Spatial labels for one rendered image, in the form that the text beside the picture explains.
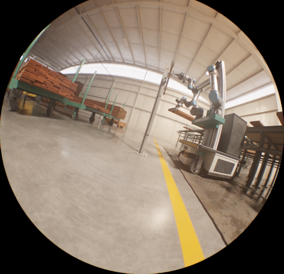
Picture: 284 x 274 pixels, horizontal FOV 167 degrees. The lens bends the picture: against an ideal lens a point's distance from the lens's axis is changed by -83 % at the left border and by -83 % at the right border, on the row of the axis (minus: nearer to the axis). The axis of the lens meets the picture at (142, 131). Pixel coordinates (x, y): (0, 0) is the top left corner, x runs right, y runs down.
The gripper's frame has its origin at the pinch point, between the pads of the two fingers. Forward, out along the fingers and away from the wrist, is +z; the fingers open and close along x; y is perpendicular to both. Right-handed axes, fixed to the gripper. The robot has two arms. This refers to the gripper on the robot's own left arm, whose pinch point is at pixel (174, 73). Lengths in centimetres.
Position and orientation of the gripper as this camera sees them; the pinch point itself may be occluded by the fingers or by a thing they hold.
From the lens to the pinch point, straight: 148.5
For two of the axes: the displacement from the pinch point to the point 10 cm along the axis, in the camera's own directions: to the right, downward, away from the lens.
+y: 3.1, -9.5, -0.3
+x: -1.0, 0.0, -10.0
